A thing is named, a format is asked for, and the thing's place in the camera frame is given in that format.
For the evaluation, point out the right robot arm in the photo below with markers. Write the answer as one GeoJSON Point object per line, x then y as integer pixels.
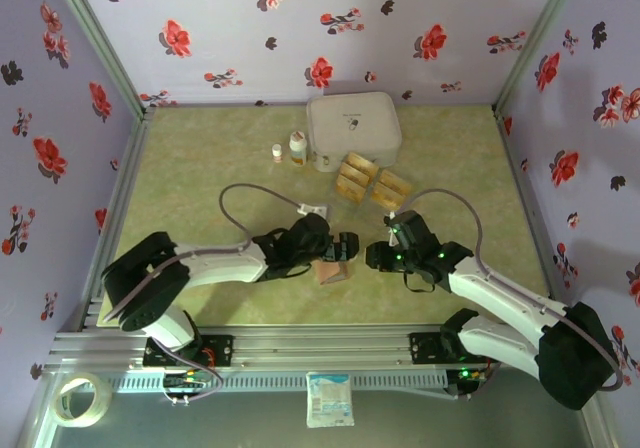
{"type": "Point", "coordinates": [500, 298]}

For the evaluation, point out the small white pill bottle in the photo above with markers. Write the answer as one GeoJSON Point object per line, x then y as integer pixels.
{"type": "Point", "coordinates": [277, 155]}

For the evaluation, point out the large white pill bottle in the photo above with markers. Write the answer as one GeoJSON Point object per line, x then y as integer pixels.
{"type": "Point", "coordinates": [298, 145]}

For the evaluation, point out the white medicine box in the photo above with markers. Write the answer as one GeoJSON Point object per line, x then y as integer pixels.
{"type": "Point", "coordinates": [350, 128]}

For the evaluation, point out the white wipes packet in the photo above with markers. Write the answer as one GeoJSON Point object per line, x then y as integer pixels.
{"type": "Point", "coordinates": [330, 400]}

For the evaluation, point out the clear tape roll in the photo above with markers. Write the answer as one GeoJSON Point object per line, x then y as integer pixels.
{"type": "Point", "coordinates": [100, 413]}

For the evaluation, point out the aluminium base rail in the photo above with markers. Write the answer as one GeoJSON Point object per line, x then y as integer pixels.
{"type": "Point", "coordinates": [320, 353]}

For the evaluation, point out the aluminium side rail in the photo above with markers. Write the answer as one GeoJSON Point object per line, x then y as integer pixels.
{"type": "Point", "coordinates": [128, 183]}
{"type": "Point", "coordinates": [523, 183]}

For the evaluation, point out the aluminium corner post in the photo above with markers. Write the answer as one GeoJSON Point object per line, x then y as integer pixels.
{"type": "Point", "coordinates": [534, 43]}
{"type": "Point", "coordinates": [102, 43]}

